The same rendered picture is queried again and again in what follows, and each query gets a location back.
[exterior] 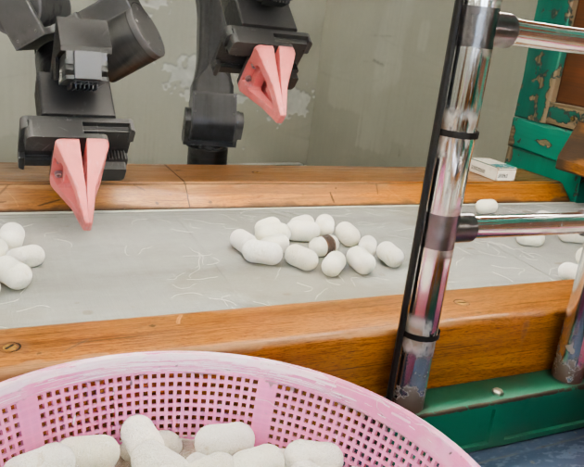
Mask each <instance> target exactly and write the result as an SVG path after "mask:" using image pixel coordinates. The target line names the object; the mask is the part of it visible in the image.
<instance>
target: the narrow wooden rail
mask: <svg viewBox="0 0 584 467"><path fill-rule="evenodd" d="M574 280H575V279H569V280H558V281H548V282H537V283H526V284H506V285H495V286H484V287H474V288H463V289H452V290H446V293H445V297H444V302H443V307H442V311H441V317H440V322H439V327H438V328H439V330H440V335H439V339H438V340H437V341H436V344H435V350H434V355H433V359H432V364H431V369H430V374H429V378H428V384H427V389H429V388H435V387H441V386H446V385H457V384H462V383H468V382H474V381H480V380H486V379H491V378H497V377H503V376H508V375H514V374H519V373H525V372H535V371H542V370H548V369H551V368H552V365H553V361H554V357H555V353H556V349H557V346H558V342H559V338H560V334H561V331H562V328H563V324H564V320H565V314H566V310H567V306H568V302H569V298H570V295H571V291H572V287H573V283H574ZM402 300H403V294H399V295H388V296H378V297H357V298H346V299H336V300H326V301H314V302H304V303H293V304H283V305H271V306H261V307H250V308H240V309H219V310H209V311H198V312H187V313H176V314H166V315H155V316H145V317H133V318H123V319H113V320H102V321H91V322H71V323H60V324H49V325H38V326H28V327H18V328H6V329H0V382H3V381H5V380H7V379H10V378H13V377H16V376H19V375H22V374H25V373H28V372H33V371H37V370H41V369H43V368H47V367H51V366H55V365H58V364H62V363H66V362H71V361H75V360H84V359H90V358H95V357H101V356H107V355H115V354H122V353H134V352H146V351H172V350H181V351H208V352H220V353H230V354H237V355H246V356H251V357H257V358H264V359H268V360H277V361H282V362H285V363H289V364H294V365H298V366H301V367H304V368H308V369H312V370H315V371H317V372H323V373H326V374H329V375H332V376H335V377H337V378H339V379H342V380H345V381H348V382H350V383H353V384H355V385H358V386H360V387H363V388H365V389H367V390H369V391H372V392H374V393H376V394H377V395H379V396H381V397H383V396H385V395H386V394H387V384H388V379H389V374H390V368H391V362H392V358H393V352H394V346H395V342H396V336H397V331H398V326H399V320H400V311H401V305H402Z"/></svg>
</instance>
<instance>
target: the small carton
mask: <svg viewBox="0 0 584 467"><path fill-rule="evenodd" d="M516 169H517V167H514V166H511V165H508V164H505V163H502V162H499V161H497V160H494V159H491V158H472V159H471V164H470V169H469V171H471V172H474V173H476V174H479V175H482V176H484V177H487V178H490V179H491V180H494V181H514V177H515V173H516Z"/></svg>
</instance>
